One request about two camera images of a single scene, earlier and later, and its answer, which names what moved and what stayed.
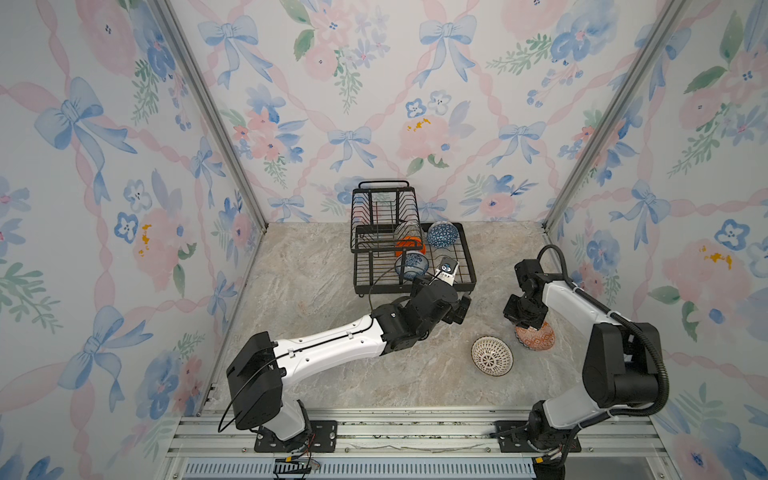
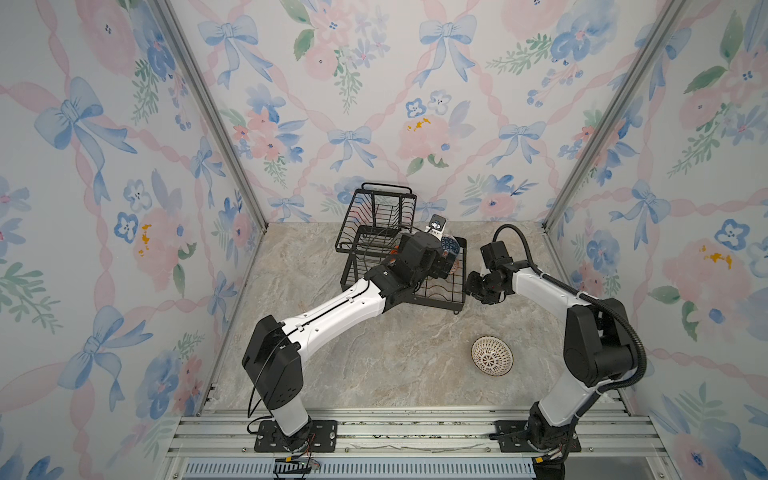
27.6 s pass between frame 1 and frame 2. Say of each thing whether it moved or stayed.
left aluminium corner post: stayed
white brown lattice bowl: stayed
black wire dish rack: moved
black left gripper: moved
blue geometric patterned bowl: moved
